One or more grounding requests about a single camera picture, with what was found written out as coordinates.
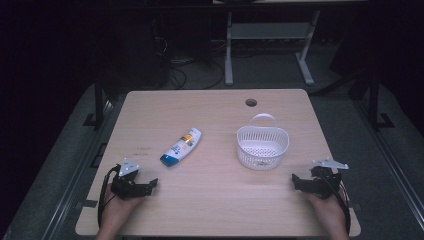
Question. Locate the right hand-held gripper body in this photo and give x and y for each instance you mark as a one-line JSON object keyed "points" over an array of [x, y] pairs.
{"points": [[325, 185]]}

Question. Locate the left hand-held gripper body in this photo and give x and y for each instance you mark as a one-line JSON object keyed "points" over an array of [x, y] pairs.
{"points": [[126, 188]]}

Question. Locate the white bottle with blue cap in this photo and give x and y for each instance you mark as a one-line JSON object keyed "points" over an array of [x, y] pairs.
{"points": [[181, 146]]}

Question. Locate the white plastic basket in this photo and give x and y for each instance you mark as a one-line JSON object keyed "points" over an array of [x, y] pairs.
{"points": [[263, 146]]}

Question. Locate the person's left hand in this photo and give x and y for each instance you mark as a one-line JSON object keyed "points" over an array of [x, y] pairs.
{"points": [[116, 210]]}

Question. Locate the person's right hand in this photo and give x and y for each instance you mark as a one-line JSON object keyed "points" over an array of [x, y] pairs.
{"points": [[328, 213]]}

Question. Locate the black tape strip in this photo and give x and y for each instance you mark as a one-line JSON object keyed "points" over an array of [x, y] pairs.
{"points": [[88, 203]]}

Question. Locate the black metal stand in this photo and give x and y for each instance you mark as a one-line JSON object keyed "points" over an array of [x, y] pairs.
{"points": [[98, 103], [373, 100]]}

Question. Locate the white metal desk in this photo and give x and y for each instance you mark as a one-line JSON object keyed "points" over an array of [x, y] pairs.
{"points": [[266, 30]]}

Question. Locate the aluminium floor rail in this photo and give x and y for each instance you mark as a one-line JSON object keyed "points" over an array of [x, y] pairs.
{"points": [[391, 166], [71, 186]]}

